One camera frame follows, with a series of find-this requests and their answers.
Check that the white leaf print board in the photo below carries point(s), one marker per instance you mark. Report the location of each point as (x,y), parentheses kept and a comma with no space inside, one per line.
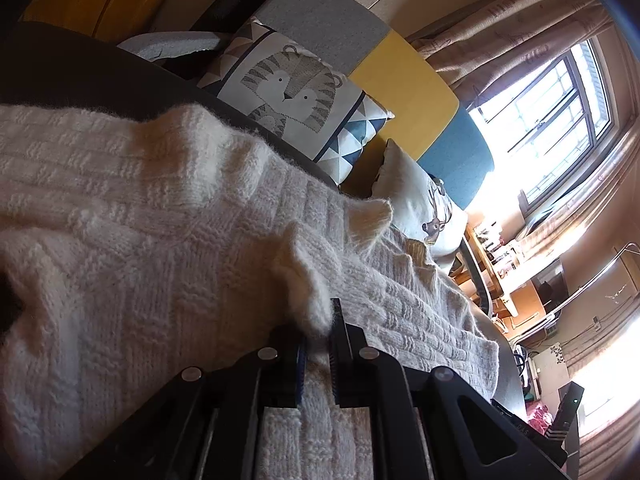
(552,370)

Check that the beige patterned curtain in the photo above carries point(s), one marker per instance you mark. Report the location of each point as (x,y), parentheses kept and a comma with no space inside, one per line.
(510,25)
(585,200)
(615,440)

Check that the deer print cushion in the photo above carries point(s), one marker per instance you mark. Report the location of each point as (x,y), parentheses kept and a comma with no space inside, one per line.
(410,195)

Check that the white hanging bird ornament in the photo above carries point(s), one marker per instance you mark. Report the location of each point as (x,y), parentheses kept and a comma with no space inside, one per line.
(616,296)

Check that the black monitor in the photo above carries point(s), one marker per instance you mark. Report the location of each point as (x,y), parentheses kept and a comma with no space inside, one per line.
(552,287)

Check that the window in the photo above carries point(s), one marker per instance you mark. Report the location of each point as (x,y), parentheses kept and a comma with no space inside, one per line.
(550,110)

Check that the white knitted sweater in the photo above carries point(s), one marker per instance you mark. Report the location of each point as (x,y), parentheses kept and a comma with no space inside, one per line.
(150,220)

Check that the pink blanket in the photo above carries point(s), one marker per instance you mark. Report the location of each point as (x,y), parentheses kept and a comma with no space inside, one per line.
(539,417)

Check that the grey yellow blue sofa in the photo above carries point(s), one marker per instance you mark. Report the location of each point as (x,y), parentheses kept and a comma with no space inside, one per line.
(320,20)

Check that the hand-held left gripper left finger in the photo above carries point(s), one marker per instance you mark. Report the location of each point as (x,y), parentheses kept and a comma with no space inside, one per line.
(285,360)

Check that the cluttered wooden desk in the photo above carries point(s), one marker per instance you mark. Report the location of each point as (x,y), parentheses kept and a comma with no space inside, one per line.
(500,260)

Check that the tiger print cushion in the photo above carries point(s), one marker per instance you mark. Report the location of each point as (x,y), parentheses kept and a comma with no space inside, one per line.
(290,90)

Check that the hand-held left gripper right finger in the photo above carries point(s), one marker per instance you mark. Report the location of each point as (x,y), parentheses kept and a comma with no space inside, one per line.
(337,360)

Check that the white metal stand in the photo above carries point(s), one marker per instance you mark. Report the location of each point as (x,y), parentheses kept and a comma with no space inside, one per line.
(600,275)

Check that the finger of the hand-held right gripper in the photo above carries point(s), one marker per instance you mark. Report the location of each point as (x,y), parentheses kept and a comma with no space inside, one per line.
(525,422)

